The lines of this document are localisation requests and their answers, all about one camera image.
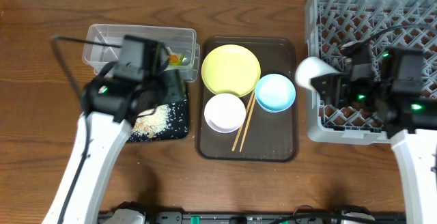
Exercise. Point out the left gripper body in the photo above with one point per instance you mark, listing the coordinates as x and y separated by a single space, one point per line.
174 89

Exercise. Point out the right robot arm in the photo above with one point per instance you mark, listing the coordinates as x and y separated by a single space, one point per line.
408 120

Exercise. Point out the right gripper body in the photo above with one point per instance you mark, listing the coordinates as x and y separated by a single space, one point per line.
364 93

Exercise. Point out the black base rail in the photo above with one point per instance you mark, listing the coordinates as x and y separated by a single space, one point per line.
203 218

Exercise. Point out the green snack wrapper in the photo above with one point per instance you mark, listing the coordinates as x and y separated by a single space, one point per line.
176 59

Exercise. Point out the left wooden chopstick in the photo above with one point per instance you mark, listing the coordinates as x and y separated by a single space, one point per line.
240 128

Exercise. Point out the light blue bowl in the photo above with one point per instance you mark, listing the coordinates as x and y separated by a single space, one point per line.
275 93

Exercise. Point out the rice food waste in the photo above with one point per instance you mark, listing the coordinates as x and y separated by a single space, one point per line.
152 122

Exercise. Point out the white cup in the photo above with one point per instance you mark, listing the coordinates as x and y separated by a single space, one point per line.
309 68

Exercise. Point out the clear plastic waste bin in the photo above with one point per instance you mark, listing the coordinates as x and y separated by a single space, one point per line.
181 43

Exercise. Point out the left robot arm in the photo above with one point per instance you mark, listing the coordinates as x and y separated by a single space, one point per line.
123 91

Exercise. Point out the wooden chopstick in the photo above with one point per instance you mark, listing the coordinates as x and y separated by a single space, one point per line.
240 128
248 120

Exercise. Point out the white bowl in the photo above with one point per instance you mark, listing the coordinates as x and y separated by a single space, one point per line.
224 113

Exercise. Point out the grey dishwasher rack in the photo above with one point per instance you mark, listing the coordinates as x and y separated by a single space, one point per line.
331 23

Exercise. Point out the brown plastic serving tray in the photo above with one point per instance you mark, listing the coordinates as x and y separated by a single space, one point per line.
271 137

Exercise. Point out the black waste tray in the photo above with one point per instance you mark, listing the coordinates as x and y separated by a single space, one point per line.
179 124

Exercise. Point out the right wooden chopstick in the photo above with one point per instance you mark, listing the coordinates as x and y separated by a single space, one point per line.
248 120

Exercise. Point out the yellow plate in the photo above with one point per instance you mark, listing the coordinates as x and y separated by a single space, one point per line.
231 69

